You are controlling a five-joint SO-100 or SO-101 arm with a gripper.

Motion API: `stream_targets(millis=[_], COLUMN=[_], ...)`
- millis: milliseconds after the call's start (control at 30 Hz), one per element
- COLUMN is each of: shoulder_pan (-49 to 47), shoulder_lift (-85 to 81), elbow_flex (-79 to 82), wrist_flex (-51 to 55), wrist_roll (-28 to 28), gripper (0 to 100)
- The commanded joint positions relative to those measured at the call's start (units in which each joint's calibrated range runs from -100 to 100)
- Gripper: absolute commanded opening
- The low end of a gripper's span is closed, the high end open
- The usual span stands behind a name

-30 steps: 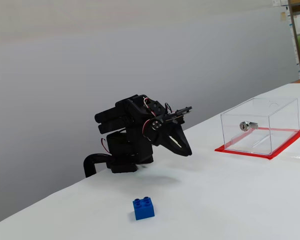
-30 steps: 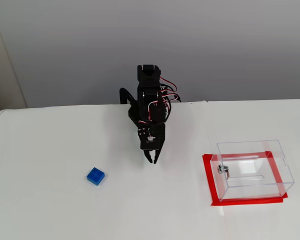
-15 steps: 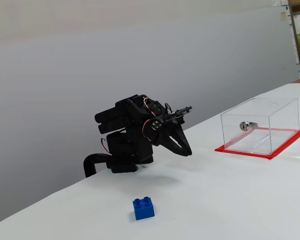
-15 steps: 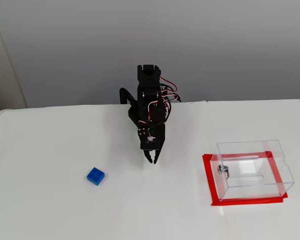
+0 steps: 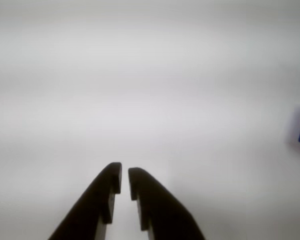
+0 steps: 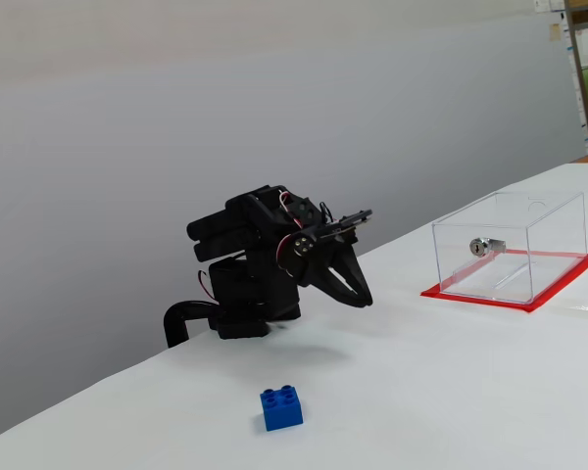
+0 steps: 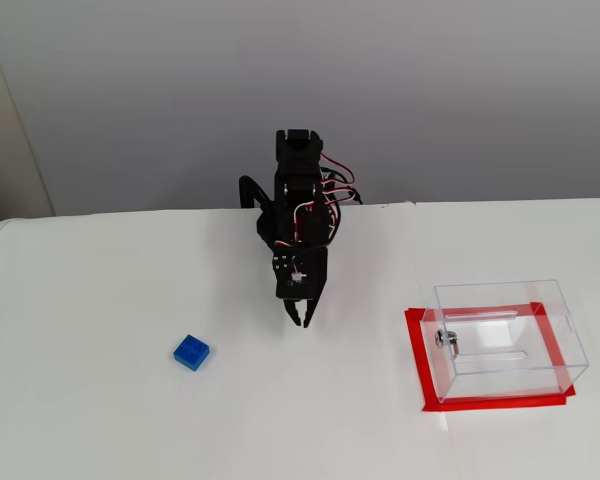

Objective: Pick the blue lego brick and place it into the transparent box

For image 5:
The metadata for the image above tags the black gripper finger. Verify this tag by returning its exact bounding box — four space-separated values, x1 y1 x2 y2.
47 162 123 240
128 167 206 240

